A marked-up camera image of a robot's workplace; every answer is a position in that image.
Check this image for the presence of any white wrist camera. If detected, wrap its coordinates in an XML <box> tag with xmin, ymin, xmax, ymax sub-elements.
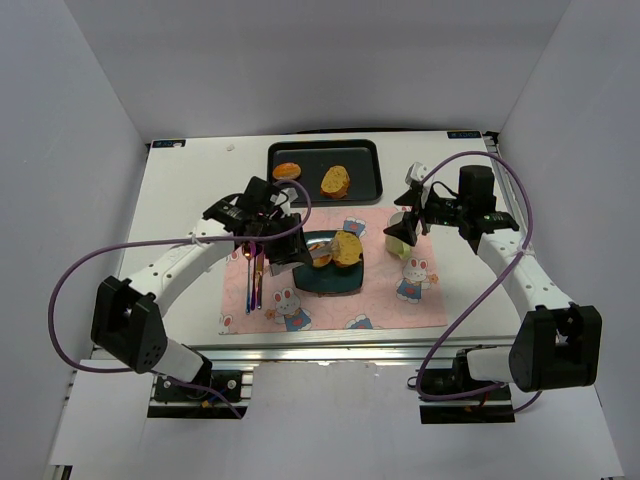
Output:
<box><xmin>270</xmin><ymin>188</ymin><xmax>290</xmax><ymax>209</ymax></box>
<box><xmin>405</xmin><ymin>162</ymin><xmax>429</xmax><ymax>186</ymax></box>

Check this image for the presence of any bread slice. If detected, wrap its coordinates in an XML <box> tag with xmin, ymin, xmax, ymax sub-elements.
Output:
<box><xmin>331</xmin><ymin>230</ymin><xmax>363</xmax><ymax>268</ymax></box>
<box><xmin>321</xmin><ymin>165</ymin><xmax>350</xmax><ymax>199</ymax></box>

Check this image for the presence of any dark green square plate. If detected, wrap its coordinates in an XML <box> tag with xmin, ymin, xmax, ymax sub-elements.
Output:
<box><xmin>292</xmin><ymin>254</ymin><xmax>364</xmax><ymax>295</ymax></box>

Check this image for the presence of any green and white cup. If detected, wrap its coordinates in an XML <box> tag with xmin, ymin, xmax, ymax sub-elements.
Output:
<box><xmin>385</xmin><ymin>210</ymin><xmax>412</xmax><ymax>260</ymax></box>

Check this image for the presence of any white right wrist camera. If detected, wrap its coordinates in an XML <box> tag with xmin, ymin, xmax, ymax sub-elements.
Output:
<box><xmin>405</xmin><ymin>162</ymin><xmax>429</xmax><ymax>186</ymax></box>

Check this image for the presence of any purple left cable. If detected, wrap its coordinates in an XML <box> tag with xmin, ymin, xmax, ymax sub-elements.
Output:
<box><xmin>47</xmin><ymin>179</ymin><xmax>314</xmax><ymax>419</ymax></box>

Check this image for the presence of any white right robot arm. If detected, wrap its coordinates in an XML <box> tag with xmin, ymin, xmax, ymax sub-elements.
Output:
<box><xmin>384</xmin><ymin>163</ymin><xmax>602</xmax><ymax>401</ymax></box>

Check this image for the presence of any iridescent spoon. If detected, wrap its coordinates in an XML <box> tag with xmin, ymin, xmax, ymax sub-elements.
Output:
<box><xmin>242</xmin><ymin>242</ymin><xmax>256</xmax><ymax>315</ymax></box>

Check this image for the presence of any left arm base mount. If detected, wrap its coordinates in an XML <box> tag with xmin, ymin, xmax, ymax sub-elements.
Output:
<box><xmin>147</xmin><ymin>364</ymin><xmax>253</xmax><ymax>420</ymax></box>

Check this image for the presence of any black baking tray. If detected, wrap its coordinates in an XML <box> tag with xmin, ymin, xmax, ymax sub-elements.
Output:
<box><xmin>267</xmin><ymin>139</ymin><xmax>383</xmax><ymax>207</ymax></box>

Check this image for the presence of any iridescent knife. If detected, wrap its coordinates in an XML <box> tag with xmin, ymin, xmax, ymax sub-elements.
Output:
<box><xmin>252</xmin><ymin>250</ymin><xmax>265</xmax><ymax>310</ymax></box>

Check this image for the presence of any round bread bun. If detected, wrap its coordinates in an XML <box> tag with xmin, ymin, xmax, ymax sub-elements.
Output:
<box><xmin>308</xmin><ymin>242</ymin><xmax>332</xmax><ymax>268</ymax></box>
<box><xmin>272</xmin><ymin>162</ymin><xmax>302</xmax><ymax>181</ymax></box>

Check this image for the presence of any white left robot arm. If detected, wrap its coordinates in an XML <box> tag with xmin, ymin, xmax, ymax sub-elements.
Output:
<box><xmin>91</xmin><ymin>177</ymin><xmax>363</xmax><ymax>390</ymax></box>

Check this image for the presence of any pink bunny placemat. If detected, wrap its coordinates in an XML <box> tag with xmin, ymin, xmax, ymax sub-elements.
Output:
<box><xmin>219</xmin><ymin>207</ymin><xmax>447</xmax><ymax>335</ymax></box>

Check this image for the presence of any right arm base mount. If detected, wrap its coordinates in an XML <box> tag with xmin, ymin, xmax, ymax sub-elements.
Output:
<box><xmin>419</xmin><ymin>349</ymin><xmax>515</xmax><ymax>425</ymax></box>

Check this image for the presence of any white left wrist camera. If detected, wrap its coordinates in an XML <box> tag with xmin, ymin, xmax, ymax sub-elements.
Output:
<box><xmin>270</xmin><ymin>188</ymin><xmax>290</xmax><ymax>209</ymax></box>

